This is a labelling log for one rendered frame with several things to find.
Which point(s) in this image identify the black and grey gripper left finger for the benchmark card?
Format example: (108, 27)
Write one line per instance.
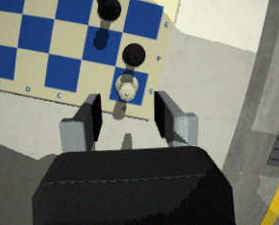
(80, 132)

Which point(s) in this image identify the blue and cream chessboard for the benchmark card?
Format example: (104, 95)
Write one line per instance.
(63, 50)

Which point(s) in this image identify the black chess piece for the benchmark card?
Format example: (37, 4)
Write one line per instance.
(134, 54)
(109, 9)

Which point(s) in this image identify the white chess piece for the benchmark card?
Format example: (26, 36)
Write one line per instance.
(127, 86)

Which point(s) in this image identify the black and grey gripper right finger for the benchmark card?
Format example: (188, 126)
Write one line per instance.
(177, 127)

